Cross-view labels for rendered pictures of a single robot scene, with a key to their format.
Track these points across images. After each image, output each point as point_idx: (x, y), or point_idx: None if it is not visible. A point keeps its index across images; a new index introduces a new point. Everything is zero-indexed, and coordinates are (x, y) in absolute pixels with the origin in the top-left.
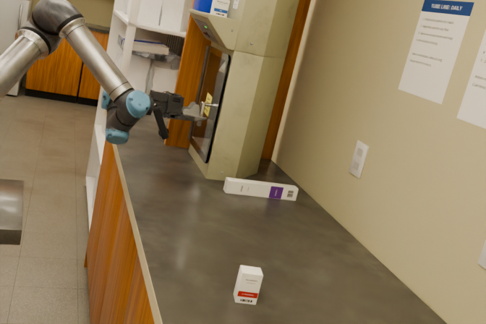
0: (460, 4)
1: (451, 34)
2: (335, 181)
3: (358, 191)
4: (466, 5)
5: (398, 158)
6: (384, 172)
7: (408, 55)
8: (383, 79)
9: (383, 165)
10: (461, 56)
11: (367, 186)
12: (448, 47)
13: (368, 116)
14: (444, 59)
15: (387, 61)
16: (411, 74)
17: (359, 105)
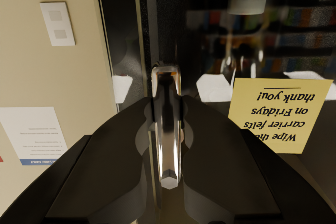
0: (34, 164)
1: (26, 149)
2: None
3: None
4: (27, 164)
5: (0, 51)
6: (8, 29)
7: (61, 131)
8: (80, 109)
9: (15, 36)
10: (6, 138)
11: (20, 1)
12: (22, 141)
13: (78, 74)
14: (18, 134)
15: (86, 123)
16: (45, 119)
17: (101, 79)
